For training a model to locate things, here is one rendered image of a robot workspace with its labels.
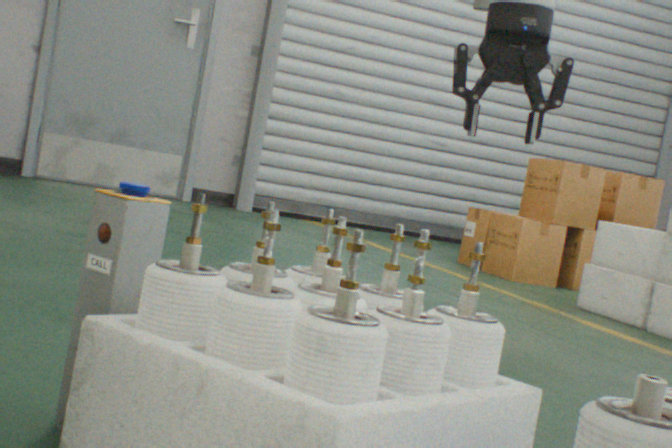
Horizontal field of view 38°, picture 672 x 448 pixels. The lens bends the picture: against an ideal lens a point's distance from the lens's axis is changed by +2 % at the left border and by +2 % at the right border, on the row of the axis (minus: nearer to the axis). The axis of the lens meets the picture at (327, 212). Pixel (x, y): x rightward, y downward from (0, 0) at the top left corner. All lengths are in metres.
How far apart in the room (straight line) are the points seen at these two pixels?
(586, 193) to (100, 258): 3.72
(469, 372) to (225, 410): 0.30
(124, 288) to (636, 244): 2.84
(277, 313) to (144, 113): 5.03
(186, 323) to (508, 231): 3.70
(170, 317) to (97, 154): 4.90
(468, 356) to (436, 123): 5.49
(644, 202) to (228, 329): 4.11
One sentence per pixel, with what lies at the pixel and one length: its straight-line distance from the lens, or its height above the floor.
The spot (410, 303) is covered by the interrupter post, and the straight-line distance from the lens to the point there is 1.06.
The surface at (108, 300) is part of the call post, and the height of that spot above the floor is 0.18.
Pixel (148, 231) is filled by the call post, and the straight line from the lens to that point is 1.27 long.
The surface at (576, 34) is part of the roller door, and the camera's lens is 7.13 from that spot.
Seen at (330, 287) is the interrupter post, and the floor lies 0.26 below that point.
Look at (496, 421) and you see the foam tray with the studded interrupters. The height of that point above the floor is 0.15.
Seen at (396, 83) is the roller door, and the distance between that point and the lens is 6.45.
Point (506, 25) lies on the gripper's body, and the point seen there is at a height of 0.59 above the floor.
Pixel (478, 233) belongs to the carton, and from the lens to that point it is 4.99.
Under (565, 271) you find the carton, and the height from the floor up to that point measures 0.08.
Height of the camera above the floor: 0.40
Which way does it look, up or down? 3 degrees down
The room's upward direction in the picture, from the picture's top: 10 degrees clockwise
